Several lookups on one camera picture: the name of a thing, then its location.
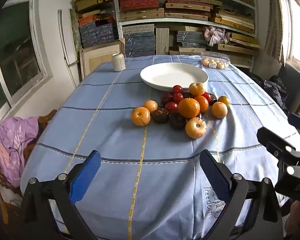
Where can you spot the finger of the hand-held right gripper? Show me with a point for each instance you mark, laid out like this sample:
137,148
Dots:
298,122
275,141

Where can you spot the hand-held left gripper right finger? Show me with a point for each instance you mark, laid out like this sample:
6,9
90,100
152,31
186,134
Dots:
213,175

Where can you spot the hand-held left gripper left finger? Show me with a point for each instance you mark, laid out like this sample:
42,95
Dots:
86,177

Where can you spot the yellow tomato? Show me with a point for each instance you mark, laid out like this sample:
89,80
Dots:
224,100

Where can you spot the large orange mandarin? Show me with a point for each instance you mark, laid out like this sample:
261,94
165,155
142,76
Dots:
189,108

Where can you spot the small orange mandarin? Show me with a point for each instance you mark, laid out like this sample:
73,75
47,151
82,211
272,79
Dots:
203,103

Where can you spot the red cherry tomato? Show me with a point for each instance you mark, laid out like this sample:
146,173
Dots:
171,106
177,89
178,97
207,96

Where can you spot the dark red plum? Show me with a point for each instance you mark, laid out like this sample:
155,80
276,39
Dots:
166,97

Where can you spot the small yellow pepino melon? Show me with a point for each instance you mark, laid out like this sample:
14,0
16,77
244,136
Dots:
150,105

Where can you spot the white oval plate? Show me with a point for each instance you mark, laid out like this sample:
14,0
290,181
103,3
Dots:
170,75

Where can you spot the dark jacket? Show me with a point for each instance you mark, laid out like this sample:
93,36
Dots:
275,90

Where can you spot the dark grey chair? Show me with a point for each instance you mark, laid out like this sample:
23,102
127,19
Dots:
292,80

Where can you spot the blue checked tablecloth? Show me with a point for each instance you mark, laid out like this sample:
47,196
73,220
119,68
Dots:
115,142

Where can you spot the wooden chair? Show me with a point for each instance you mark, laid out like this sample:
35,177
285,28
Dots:
47,117

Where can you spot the purple plastic bag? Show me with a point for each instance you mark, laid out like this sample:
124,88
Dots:
12,145

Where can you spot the clear plastic clamshell box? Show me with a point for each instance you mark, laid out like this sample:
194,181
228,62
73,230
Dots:
215,60

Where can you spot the beige patterned curtain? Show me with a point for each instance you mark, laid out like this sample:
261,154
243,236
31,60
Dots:
275,17

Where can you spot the white drink can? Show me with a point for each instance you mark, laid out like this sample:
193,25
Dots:
118,63

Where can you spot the cardboard box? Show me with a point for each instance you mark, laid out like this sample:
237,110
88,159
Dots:
100,57

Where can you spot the pink cloth bundle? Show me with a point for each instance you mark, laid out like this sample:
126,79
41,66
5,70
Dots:
215,35

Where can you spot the white framed window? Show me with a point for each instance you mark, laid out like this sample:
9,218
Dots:
15,50

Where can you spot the green patterned panel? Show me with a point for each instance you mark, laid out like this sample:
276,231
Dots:
76,30

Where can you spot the white metal shelf rack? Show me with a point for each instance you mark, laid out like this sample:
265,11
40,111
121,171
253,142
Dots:
118,12

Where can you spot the shelf of stacked boxes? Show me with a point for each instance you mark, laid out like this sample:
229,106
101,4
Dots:
140,13

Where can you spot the white wall conduit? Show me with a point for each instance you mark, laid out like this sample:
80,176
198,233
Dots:
65,47

